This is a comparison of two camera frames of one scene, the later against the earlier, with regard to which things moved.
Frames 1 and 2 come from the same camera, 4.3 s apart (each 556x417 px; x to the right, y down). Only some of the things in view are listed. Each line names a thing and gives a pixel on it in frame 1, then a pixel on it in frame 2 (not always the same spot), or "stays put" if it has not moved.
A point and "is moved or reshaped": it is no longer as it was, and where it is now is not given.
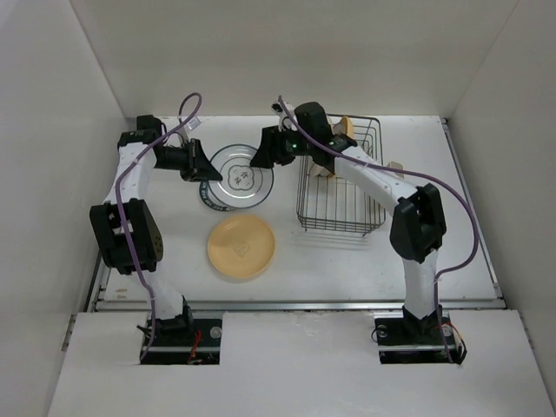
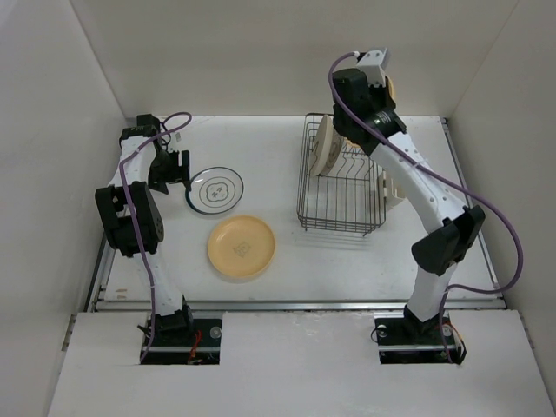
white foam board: [294, 364] stays put
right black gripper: [271, 149] → [384, 95]
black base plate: [200, 344] stays put
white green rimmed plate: [241, 185] → [215, 190]
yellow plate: [241, 246] stays put
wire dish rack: [335, 203] stays put
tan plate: [347, 125] is moved or reshaped
